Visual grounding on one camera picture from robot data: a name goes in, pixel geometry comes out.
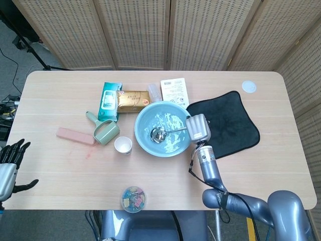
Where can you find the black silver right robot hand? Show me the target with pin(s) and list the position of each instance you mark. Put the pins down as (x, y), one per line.
(198, 128)

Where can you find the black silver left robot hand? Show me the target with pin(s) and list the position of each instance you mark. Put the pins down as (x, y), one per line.
(6, 175)

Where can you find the stainless steel ladle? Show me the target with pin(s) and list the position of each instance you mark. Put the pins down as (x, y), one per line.
(158, 134)

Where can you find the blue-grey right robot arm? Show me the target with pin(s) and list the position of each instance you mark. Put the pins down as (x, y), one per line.
(210, 165)

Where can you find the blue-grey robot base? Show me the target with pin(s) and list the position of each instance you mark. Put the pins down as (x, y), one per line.
(150, 226)

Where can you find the black microfibre cloth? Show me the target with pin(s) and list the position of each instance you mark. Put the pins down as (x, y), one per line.
(230, 125)

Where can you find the white printed packet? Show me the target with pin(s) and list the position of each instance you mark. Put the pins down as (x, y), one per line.
(174, 90)

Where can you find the light blue plastic basin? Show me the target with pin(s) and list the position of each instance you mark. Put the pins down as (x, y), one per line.
(145, 120)

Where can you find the clear plastic wrapper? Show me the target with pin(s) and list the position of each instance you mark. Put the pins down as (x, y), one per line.
(154, 91)

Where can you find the white round table cap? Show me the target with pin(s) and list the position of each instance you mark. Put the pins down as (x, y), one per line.
(249, 86)

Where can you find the gold tissue pack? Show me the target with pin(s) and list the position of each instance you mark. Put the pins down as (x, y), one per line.
(133, 101)

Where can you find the white floral paper cup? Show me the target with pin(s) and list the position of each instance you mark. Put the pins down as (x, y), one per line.
(123, 145)

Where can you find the pink plastic case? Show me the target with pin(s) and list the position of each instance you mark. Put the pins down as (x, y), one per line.
(72, 135)

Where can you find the green lint roller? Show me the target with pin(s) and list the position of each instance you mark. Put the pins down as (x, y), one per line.
(106, 131)

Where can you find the green wet wipes pack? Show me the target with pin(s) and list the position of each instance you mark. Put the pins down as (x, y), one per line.
(107, 100)

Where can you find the clear tub of binder clips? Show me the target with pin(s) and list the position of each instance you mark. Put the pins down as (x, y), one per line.
(134, 199)

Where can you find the wooden woven folding screen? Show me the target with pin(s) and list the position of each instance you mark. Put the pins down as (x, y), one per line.
(140, 32)

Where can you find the black tripod stand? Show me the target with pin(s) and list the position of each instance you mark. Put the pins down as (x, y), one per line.
(37, 56)

